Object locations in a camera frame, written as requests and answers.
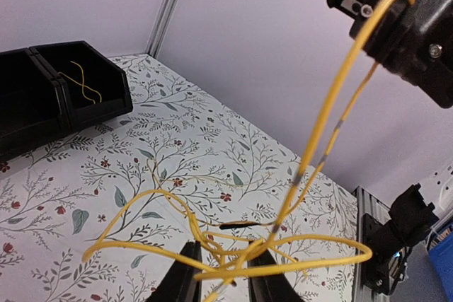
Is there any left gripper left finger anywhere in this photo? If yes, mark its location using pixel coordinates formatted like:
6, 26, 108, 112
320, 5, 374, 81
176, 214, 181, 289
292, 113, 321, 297
146, 260, 202, 302

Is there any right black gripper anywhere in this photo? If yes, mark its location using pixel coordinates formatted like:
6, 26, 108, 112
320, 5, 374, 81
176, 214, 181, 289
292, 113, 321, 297
327, 0, 452, 108

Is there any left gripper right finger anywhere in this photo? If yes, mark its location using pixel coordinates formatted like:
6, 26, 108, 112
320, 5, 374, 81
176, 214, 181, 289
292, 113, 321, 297
247, 250, 304, 302

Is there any yellow cable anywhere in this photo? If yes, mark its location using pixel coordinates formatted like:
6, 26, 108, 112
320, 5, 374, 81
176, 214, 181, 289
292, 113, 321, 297
81, 0, 418, 302
58, 60, 103, 105

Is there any floral patterned table cloth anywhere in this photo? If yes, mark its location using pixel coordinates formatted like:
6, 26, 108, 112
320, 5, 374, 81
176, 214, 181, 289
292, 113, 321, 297
0, 53, 362, 302

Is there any blue crate in background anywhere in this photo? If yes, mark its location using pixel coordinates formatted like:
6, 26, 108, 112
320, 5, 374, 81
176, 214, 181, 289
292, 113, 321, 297
428, 222, 452, 301

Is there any black bin right compartment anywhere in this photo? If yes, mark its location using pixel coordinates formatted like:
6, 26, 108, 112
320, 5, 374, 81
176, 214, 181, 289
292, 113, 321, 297
30, 40, 133, 132

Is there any black bin compartment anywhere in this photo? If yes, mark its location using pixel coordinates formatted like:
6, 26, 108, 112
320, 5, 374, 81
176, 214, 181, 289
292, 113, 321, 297
30, 40, 133, 132
1, 49, 71, 162

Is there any black bin middle compartment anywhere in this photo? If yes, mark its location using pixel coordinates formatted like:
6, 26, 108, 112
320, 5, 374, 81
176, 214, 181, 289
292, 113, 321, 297
1, 49, 71, 162

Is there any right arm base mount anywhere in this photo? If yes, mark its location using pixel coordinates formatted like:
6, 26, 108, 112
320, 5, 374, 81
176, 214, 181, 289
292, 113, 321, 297
362, 214, 410, 296

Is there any aluminium front rail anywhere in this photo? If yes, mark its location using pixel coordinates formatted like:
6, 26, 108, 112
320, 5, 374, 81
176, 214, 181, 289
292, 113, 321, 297
350, 185, 394, 302

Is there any right aluminium frame post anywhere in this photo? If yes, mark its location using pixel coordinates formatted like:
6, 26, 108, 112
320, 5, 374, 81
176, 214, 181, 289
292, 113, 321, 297
146, 0, 178, 59

